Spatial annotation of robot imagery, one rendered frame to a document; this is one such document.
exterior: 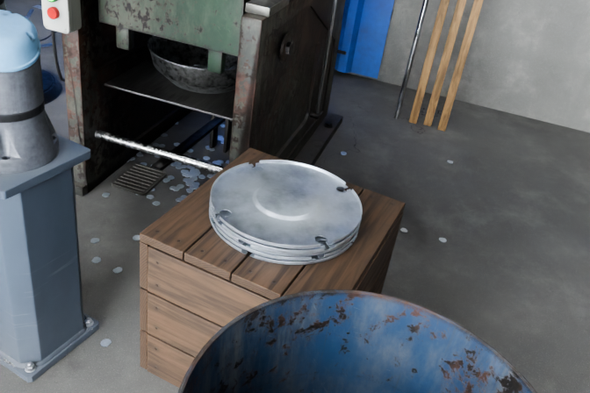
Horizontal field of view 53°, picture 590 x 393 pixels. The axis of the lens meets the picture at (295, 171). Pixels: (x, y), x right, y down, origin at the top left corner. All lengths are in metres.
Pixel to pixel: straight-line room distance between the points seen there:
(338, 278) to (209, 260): 0.22
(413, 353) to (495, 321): 0.76
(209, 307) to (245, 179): 0.26
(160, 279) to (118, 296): 0.37
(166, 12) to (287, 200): 0.62
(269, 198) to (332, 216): 0.12
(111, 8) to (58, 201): 0.63
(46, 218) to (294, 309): 0.52
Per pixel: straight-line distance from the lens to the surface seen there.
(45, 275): 1.21
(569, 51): 2.79
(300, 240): 1.03
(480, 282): 1.72
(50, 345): 1.33
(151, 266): 1.11
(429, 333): 0.84
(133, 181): 1.58
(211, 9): 1.47
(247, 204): 1.11
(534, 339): 1.62
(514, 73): 2.81
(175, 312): 1.15
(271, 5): 1.39
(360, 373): 0.92
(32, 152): 1.07
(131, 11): 1.58
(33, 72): 1.04
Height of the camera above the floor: 1.01
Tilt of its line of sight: 31 degrees down
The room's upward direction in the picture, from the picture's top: 9 degrees clockwise
